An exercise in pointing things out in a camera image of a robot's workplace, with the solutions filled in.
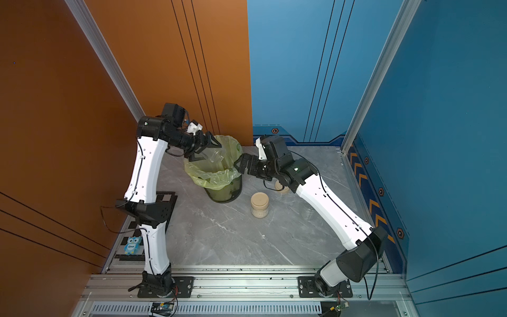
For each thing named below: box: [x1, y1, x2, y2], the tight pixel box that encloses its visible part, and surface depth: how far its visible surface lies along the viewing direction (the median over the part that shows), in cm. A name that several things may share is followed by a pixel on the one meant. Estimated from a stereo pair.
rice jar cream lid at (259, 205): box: [250, 191, 270, 219], surface depth 87 cm
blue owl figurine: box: [124, 236, 142, 256], surface depth 81 cm
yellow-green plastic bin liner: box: [184, 135, 243, 191], surface depth 80 cm
